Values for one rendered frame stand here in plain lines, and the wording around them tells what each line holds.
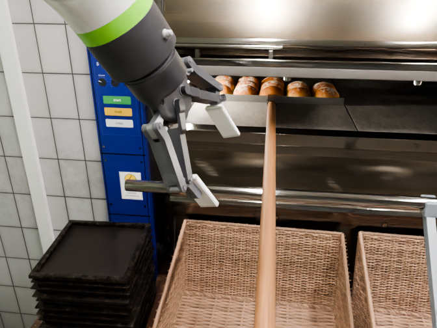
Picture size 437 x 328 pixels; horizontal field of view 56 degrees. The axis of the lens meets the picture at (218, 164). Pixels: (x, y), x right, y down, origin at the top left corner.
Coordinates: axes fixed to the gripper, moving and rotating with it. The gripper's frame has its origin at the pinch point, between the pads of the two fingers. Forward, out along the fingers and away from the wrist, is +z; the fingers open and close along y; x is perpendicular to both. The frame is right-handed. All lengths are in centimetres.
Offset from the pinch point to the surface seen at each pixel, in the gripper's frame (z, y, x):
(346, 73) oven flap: 27, -50, 9
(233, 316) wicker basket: 83, -4, -37
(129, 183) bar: 18.2, -12.1, -37.9
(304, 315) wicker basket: 94, -11, -17
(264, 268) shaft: 16.0, 9.4, 3.3
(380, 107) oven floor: 74, -84, 9
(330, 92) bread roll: 64, -87, -8
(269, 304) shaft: 13.4, 16.0, 6.6
